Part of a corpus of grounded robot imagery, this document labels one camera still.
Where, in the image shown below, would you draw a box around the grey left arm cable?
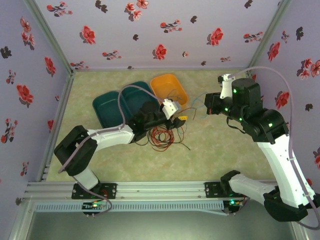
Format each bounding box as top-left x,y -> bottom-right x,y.
57,84 -> 166,216

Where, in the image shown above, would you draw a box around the thin grey cable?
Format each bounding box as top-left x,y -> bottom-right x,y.
166,88 -> 185,102

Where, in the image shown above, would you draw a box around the aluminium lower frame bar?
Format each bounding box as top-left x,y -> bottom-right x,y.
7,197 -> 35,240
284,217 -> 312,240

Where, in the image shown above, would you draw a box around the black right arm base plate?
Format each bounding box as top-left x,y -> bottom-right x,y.
204,181 -> 251,198

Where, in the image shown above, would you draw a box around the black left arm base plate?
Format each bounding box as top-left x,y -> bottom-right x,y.
71,183 -> 118,200

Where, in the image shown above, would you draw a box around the coloured wires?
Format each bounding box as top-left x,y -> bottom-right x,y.
134,124 -> 191,152

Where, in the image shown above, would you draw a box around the thin blue cable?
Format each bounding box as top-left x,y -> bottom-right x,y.
190,92 -> 208,121

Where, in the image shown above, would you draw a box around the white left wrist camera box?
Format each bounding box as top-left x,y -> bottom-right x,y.
161,98 -> 182,118

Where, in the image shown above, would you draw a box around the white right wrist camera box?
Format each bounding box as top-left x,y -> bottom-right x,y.
217,73 -> 235,100

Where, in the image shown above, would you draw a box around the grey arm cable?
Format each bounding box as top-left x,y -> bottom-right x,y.
57,84 -> 166,216
226,66 -> 320,230

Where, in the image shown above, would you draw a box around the orange plastic bin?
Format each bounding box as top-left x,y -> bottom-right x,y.
149,73 -> 189,111

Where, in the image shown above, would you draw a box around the thin red cable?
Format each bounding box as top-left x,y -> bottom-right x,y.
149,125 -> 175,153

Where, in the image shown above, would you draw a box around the aluminium frame post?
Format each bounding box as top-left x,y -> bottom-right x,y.
246,0 -> 293,73
23,0 -> 75,74

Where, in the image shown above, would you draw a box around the grey right arm cable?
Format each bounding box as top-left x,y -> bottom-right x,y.
226,66 -> 320,230

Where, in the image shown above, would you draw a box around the thin brown-red cable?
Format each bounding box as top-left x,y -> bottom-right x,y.
179,107 -> 201,120

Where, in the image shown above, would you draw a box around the teal plastic bin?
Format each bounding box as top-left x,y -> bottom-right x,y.
92,90 -> 132,129
120,81 -> 161,118

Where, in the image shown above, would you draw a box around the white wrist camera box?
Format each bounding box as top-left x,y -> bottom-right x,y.
217,73 -> 235,100
161,98 -> 182,118

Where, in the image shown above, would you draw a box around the aluminium mounting rail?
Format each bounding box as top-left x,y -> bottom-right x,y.
24,180 -> 278,201

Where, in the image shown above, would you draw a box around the aluminium table end rail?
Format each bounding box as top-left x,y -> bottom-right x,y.
72,66 -> 248,73

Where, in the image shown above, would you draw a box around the white slotted cable duct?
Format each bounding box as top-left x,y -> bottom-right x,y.
33,201 -> 230,216

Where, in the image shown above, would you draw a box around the aluminium table side rail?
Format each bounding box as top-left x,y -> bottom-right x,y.
246,69 -> 258,83
37,71 -> 76,182

